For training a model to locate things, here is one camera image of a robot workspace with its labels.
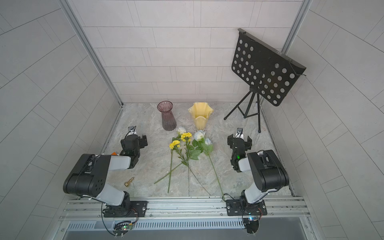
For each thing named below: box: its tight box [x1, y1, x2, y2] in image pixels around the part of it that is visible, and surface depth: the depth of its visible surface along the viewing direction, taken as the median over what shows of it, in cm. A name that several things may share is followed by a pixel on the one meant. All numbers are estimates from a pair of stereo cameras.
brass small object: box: [124, 176, 135, 187], surface depth 79 cm
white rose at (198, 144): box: [190, 130, 205, 160], surface depth 93 cm
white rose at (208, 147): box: [201, 137, 225, 199], surface depth 88 cm
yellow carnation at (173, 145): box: [167, 137, 181, 193], surface depth 90 cm
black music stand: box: [223, 28, 307, 134], surface depth 75 cm
